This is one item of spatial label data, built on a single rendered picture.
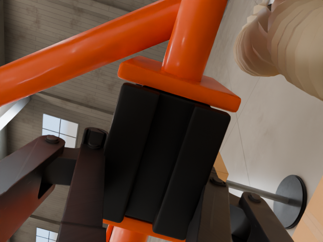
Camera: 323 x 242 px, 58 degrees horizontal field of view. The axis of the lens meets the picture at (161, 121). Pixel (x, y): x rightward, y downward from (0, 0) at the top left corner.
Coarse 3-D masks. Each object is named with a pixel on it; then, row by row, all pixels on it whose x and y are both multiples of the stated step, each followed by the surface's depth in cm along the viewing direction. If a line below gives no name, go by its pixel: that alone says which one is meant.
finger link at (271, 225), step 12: (240, 204) 14; (252, 204) 13; (264, 204) 14; (252, 216) 12; (264, 216) 12; (252, 228) 12; (264, 228) 11; (276, 228) 12; (240, 240) 14; (252, 240) 12; (264, 240) 11; (276, 240) 11; (288, 240) 11
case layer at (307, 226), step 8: (320, 184) 104; (320, 192) 103; (312, 200) 105; (320, 200) 101; (312, 208) 104; (320, 208) 100; (304, 216) 107; (312, 216) 103; (320, 216) 99; (304, 224) 106; (312, 224) 102; (320, 224) 98; (296, 232) 109; (304, 232) 105; (312, 232) 100; (320, 232) 97; (296, 240) 108; (304, 240) 103; (312, 240) 99; (320, 240) 96
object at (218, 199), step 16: (208, 192) 13; (224, 192) 14; (208, 208) 12; (224, 208) 12; (192, 224) 13; (208, 224) 11; (224, 224) 11; (192, 240) 11; (208, 240) 10; (224, 240) 10
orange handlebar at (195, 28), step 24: (192, 0) 14; (216, 0) 13; (192, 24) 14; (216, 24) 14; (168, 48) 15; (192, 48) 14; (168, 72) 14; (192, 72) 14; (120, 240) 17; (144, 240) 17
